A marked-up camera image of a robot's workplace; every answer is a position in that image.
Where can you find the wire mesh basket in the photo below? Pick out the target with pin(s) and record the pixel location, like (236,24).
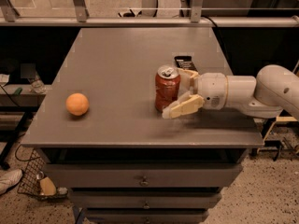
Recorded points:
(30,182)

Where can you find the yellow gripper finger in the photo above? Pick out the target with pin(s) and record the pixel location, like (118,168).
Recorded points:
(186,104)
(187,79)

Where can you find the black snack bar wrapper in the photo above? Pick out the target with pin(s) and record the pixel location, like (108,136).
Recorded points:
(185,62)

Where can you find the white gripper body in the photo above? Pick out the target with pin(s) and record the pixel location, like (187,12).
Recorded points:
(211,90)

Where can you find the orange fruit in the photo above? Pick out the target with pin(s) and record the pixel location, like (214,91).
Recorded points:
(77,104)

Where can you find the bottom grey drawer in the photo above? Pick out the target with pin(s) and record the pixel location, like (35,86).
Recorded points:
(146,216)

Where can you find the top grey drawer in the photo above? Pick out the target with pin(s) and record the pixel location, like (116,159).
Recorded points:
(149,175)

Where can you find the clear plastic water bottle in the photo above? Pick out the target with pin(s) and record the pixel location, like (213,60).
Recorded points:
(37,84)

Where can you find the grey drawer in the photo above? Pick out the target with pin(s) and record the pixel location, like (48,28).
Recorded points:
(146,216)
(145,199)
(149,175)

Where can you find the yellow bottle in basket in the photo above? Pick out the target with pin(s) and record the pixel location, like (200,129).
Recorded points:
(47,187)

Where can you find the grey drawer cabinet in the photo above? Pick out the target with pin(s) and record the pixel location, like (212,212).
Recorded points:
(115,69)

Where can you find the white sneaker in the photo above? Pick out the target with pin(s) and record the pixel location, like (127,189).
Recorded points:
(10,180)

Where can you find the yellow metal stand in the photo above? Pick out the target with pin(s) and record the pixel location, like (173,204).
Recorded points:
(280,138)

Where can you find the red coke can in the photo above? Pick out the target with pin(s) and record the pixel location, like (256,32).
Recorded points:
(167,82)

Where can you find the grey metal railing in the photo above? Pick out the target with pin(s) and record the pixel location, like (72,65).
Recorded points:
(96,13)

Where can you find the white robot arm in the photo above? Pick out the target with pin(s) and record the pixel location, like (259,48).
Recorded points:
(273,90)

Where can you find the middle grey drawer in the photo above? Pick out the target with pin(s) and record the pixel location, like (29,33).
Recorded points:
(145,199)

